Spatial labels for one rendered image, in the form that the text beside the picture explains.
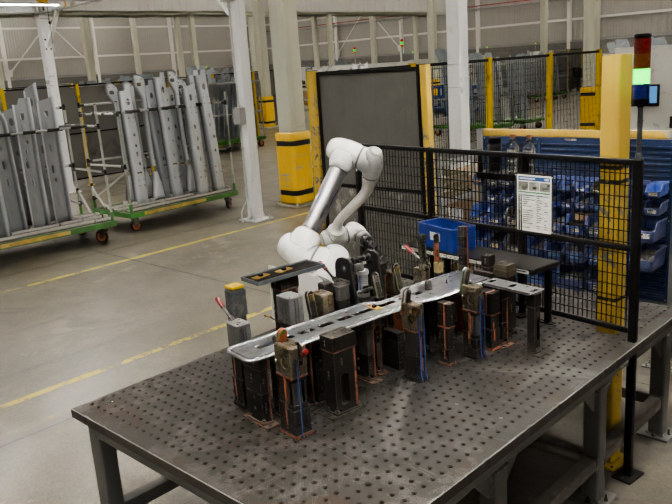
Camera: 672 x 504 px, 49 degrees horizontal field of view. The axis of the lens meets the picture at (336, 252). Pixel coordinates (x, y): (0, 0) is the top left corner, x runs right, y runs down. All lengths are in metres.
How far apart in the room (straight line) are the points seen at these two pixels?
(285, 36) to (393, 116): 5.44
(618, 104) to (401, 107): 2.48
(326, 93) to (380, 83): 0.61
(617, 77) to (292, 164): 7.95
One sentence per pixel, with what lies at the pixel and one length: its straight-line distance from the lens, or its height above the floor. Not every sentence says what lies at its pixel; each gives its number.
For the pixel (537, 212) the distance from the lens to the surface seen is 3.82.
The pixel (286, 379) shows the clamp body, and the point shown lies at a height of 0.93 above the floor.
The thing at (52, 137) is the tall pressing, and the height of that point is 1.38.
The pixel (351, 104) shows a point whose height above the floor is 1.72.
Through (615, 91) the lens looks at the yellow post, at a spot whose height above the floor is 1.84.
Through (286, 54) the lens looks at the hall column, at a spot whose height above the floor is 2.22.
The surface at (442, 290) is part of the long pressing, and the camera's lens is 3.44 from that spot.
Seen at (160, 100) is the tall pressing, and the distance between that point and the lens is 11.17.
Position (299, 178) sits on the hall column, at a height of 0.43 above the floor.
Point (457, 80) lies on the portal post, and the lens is 7.83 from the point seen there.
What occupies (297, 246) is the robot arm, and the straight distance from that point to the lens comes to 3.97.
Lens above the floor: 2.04
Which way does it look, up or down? 14 degrees down
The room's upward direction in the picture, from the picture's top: 4 degrees counter-clockwise
